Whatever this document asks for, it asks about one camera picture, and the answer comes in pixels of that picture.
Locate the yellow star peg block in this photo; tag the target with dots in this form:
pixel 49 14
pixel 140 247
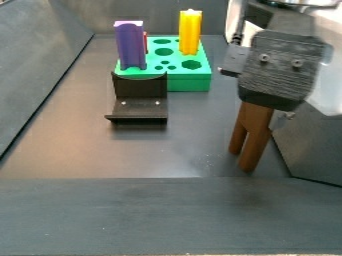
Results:
pixel 190 24

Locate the red peg block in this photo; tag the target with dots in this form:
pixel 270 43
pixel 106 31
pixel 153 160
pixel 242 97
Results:
pixel 146 43

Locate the brown square-circle peg block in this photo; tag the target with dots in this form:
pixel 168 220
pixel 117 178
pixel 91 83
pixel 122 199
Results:
pixel 250 135

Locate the purple peg block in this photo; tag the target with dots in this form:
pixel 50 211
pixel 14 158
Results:
pixel 130 41

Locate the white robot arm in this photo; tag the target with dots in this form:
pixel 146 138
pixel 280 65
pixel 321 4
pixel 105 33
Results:
pixel 295 24

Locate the black plastic holder stand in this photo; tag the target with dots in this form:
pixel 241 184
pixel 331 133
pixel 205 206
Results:
pixel 141 99

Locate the black ribbed gripper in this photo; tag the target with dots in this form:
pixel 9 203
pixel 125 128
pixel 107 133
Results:
pixel 276 68

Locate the green shape sorter board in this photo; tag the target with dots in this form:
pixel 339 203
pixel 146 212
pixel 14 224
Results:
pixel 189 71

